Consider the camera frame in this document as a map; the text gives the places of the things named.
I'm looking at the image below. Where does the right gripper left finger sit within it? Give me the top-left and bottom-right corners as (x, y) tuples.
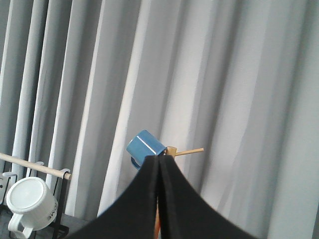
(68, 156), (159, 239)

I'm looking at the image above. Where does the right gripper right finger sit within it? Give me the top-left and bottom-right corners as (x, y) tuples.
(159, 156), (254, 239)

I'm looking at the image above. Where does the wooden mug tree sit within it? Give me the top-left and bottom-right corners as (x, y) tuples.
(154, 146), (204, 239)

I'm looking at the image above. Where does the blue enamel mug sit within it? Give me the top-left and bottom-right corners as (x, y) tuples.
(126, 130), (166, 170)

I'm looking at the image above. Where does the white ribbed mug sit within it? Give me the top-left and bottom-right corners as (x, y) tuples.
(6, 177), (58, 239)

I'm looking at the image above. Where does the grey white curtain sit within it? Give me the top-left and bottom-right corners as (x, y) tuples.
(0, 0), (319, 239)

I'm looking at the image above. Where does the black wire mug rack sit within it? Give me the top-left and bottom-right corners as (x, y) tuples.
(0, 153), (72, 239)

